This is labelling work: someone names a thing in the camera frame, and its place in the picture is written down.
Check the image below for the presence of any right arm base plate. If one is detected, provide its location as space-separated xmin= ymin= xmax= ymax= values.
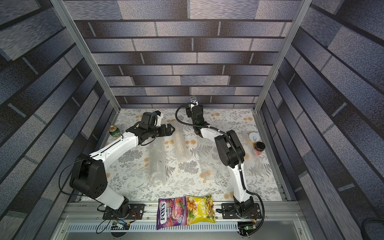
xmin=221 ymin=203 xmax=263 ymax=220

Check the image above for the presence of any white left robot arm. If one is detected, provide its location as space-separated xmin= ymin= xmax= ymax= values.
xmin=70 ymin=111 xmax=175 ymax=210

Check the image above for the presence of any red jam jar black lid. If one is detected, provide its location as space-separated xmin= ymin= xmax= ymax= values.
xmin=254 ymin=142 xmax=266 ymax=155

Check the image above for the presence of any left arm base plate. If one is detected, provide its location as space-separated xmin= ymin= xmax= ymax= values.
xmin=103 ymin=204 xmax=146 ymax=221

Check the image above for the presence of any green beverage can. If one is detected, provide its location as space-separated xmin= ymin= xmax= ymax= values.
xmin=109 ymin=126 xmax=121 ymax=138

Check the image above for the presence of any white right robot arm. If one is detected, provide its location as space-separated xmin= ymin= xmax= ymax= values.
xmin=186 ymin=96 xmax=254 ymax=215

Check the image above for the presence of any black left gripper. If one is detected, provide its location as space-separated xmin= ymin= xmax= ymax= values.
xmin=148 ymin=123 xmax=177 ymax=138

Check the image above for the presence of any black corrugated cable conduit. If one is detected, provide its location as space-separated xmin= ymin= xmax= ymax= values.
xmin=175 ymin=102 xmax=266 ymax=236

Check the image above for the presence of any purple Fox's candy bag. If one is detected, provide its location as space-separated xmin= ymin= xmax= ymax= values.
xmin=157 ymin=197 xmax=189 ymax=230

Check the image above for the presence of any yellow snack bag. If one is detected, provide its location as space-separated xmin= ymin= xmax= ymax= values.
xmin=186 ymin=194 xmax=216 ymax=226

